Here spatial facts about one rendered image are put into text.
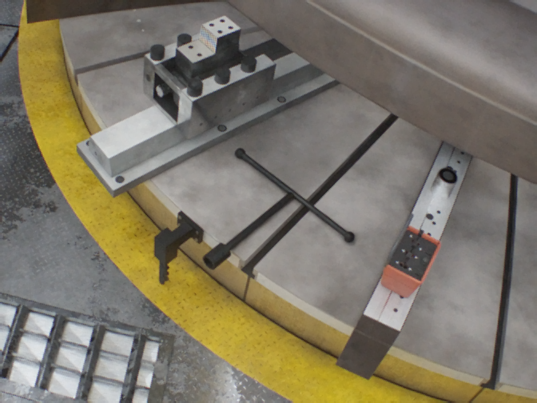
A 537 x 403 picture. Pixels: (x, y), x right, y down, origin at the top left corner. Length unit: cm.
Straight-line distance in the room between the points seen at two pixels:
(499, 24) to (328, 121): 120
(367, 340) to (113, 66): 187
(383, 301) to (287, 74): 137
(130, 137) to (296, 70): 89
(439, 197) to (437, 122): 29
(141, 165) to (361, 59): 101
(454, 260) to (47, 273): 174
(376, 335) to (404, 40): 103
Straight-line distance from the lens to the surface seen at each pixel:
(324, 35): 261
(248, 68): 289
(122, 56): 352
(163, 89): 294
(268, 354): 288
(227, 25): 288
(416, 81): 249
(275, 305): 286
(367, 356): 243
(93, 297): 297
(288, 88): 333
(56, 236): 316
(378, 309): 227
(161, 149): 296
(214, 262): 266
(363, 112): 342
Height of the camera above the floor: 254
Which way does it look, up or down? 49 degrees down
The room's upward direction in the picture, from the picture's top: 14 degrees clockwise
